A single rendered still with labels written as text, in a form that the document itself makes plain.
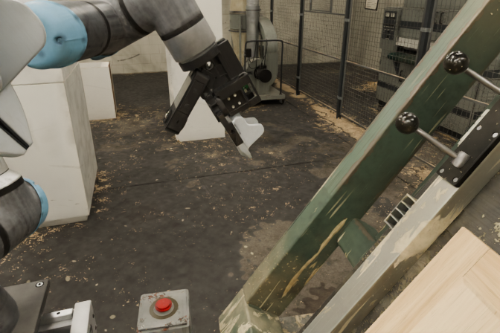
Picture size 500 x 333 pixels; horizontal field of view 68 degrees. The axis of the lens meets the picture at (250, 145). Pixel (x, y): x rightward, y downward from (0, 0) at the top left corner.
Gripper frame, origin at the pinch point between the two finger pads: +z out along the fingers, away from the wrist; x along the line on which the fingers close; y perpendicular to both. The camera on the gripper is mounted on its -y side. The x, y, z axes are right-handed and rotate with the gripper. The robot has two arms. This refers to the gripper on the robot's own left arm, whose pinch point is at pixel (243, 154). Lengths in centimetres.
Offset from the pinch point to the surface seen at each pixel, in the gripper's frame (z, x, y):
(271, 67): 156, 497, 117
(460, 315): 24.1, -30.8, 13.9
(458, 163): 13.1, -17.2, 28.8
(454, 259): 21.8, -24.8, 18.9
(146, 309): 27.4, 10.5, -39.1
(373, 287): 26.6, -17.7, 7.0
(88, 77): 26, 470, -117
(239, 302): 41.6, 10.1, -20.6
